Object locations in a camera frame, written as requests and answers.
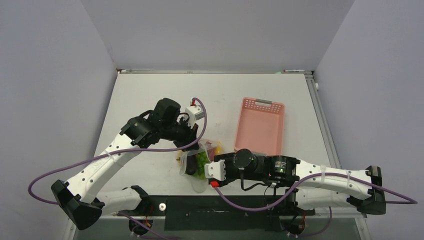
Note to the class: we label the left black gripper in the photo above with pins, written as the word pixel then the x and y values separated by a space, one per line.
pixel 190 133

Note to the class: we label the dark purple eggplant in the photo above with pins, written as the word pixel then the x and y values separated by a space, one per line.
pixel 191 165

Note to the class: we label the clear zip top bag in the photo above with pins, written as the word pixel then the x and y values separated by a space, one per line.
pixel 197 184

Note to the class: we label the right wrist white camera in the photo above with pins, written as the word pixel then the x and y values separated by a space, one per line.
pixel 215 170

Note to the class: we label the red cherry tomato bunch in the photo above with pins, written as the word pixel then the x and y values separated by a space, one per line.
pixel 213 148

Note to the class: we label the aluminium table rail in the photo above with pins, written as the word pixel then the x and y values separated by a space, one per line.
pixel 322 120

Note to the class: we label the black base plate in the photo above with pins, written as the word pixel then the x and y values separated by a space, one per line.
pixel 212 213

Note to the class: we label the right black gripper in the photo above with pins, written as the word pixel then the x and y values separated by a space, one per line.
pixel 227 157

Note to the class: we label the pink plastic basket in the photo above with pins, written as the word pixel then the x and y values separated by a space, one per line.
pixel 260 126

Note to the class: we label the green grape bunch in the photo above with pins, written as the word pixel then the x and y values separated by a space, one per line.
pixel 202 160

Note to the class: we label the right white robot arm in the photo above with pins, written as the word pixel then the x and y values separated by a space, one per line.
pixel 307 186

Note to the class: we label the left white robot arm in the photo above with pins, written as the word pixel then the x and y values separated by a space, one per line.
pixel 80 196

